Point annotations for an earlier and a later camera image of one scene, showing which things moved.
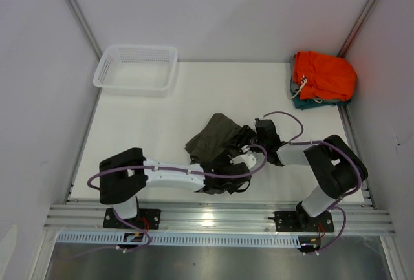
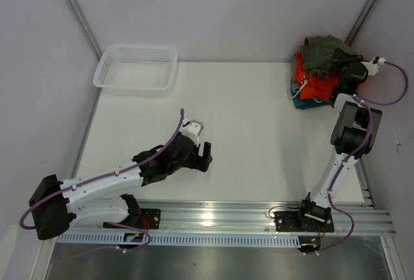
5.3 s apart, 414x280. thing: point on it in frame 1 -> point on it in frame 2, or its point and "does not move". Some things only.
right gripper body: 250,138 -> 340,66
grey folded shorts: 295,87 does not move
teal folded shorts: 304,103 does not move
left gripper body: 225,163 -> 193,161
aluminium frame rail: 369,218 does not move
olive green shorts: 212,141 -> 317,54
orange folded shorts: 324,76 does not move
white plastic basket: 138,70 does not move
